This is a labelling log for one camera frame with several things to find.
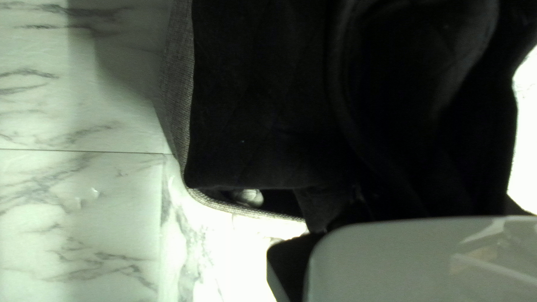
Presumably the black sweatshirt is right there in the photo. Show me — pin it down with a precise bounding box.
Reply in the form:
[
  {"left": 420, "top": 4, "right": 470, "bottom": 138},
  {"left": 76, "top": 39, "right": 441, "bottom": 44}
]
[{"left": 183, "top": 0, "right": 520, "bottom": 233}]

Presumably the grey fabric basket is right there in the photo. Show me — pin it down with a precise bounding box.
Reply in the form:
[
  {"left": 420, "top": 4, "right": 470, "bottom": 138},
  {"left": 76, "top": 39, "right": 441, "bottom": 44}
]
[{"left": 154, "top": 0, "right": 308, "bottom": 222}]

